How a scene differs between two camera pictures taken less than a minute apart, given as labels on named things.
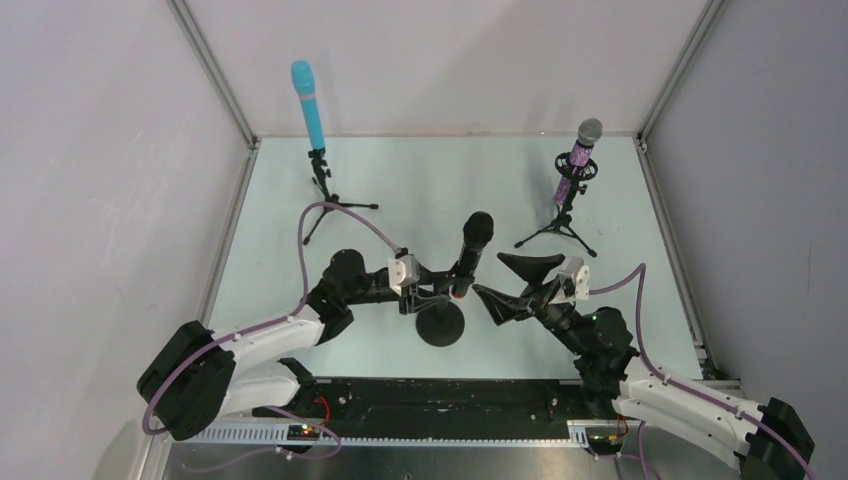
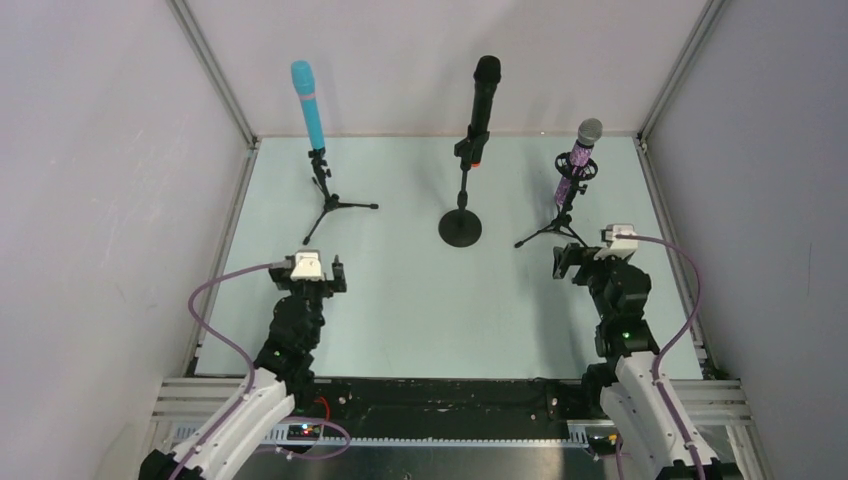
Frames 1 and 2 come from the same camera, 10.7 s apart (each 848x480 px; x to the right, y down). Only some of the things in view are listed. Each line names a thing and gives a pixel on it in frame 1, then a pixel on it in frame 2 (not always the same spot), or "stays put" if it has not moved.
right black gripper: [539, 299] → [582, 258]
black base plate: [375, 408] stays put
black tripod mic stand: [319, 164] stays put
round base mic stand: [441, 325] → [462, 227]
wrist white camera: [404, 271] → [307, 267]
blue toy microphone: [303, 79] stays put
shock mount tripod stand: [562, 222] stays put
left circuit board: [302, 432] stays put
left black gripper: [411, 296] → [311, 285]
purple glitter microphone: [589, 132] stays put
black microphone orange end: [477, 232] → [487, 74]
